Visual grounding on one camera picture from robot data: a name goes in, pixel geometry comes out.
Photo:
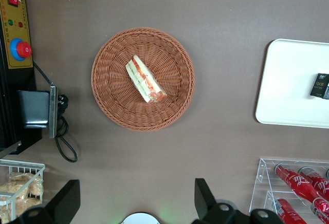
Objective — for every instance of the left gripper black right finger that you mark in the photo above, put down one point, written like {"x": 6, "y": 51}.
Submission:
{"x": 203, "y": 198}

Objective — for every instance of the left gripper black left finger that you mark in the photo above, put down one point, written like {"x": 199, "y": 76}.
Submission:
{"x": 67, "y": 201}

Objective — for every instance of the triangle sandwich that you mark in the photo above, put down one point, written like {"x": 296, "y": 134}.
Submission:
{"x": 145, "y": 80}

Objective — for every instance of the cream plastic tray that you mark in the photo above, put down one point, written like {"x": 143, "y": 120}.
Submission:
{"x": 285, "y": 80}

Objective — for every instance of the flat round brown wicker basket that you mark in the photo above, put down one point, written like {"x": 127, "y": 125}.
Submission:
{"x": 164, "y": 54}

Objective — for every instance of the clear bag of fried snacks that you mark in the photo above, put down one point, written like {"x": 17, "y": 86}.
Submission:
{"x": 18, "y": 208}
{"x": 30, "y": 186}

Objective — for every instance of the clear acrylic bottle rack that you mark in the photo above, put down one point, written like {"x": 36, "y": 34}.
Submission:
{"x": 262, "y": 183}

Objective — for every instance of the red cola bottle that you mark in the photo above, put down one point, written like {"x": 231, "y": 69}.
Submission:
{"x": 321, "y": 208}
{"x": 295, "y": 180}
{"x": 289, "y": 212}
{"x": 317, "y": 183}

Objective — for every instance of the black power plug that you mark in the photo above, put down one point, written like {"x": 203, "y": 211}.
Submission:
{"x": 63, "y": 101}

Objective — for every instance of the black countertop appliance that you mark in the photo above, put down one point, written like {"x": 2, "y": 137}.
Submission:
{"x": 10, "y": 111}

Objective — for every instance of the red emergency stop button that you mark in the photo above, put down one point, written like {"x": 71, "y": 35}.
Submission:
{"x": 22, "y": 49}

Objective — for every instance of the small black carton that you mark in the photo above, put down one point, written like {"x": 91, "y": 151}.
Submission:
{"x": 320, "y": 85}

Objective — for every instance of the yellow control panel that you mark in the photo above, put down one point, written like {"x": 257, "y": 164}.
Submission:
{"x": 18, "y": 23}

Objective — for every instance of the red rocker switch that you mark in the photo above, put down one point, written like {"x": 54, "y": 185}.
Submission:
{"x": 13, "y": 0}

